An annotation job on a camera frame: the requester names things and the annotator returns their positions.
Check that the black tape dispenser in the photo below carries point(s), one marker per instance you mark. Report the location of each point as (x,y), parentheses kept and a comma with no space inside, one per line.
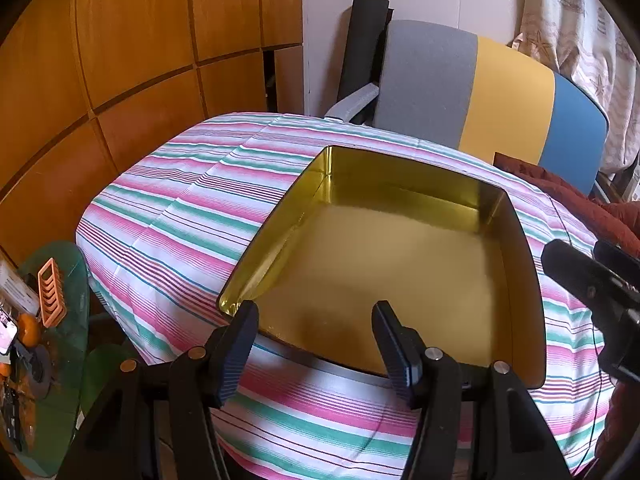
(32,370)

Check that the grey yellow blue chair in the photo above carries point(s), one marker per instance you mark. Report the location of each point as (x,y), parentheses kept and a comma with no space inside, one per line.
(505,100)

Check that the green glass side table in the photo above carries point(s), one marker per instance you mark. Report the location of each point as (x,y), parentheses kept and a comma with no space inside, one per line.
(65,320)

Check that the orange plastic rack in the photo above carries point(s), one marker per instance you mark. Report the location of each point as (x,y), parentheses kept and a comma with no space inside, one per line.
(50,300)

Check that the person's right forearm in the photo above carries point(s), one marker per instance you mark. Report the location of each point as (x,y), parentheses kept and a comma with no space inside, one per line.
(622,420)

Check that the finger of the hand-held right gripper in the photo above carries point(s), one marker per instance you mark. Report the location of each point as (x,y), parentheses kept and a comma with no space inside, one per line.
(617,262)
(570,270)

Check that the beige printed curtain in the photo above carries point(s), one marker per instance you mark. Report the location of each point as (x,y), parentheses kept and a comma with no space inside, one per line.
(590,35)

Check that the gold metal tin container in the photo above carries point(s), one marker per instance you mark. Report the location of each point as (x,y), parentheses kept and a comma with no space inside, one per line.
(375,260)

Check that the smartphone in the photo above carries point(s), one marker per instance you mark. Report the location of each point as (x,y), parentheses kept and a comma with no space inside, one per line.
(7,330)

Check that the white paper box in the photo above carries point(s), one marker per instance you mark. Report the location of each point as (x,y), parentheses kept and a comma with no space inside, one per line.
(17,290)

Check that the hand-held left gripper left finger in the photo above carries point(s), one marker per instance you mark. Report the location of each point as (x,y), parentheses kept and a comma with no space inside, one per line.
(234,355)

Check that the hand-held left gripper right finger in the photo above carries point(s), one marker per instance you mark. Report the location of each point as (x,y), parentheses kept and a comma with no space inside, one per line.
(396,357)

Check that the black rolled mat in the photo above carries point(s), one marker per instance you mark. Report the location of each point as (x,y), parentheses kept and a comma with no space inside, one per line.
(362,45)

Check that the wooden wall cabinet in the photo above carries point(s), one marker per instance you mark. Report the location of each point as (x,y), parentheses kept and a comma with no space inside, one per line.
(125,35)

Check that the pink green striped tablecloth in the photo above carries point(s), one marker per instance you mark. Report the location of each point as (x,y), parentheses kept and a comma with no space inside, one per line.
(190,220)

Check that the orange fruit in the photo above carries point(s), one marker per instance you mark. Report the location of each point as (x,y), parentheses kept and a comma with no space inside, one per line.
(30,332)

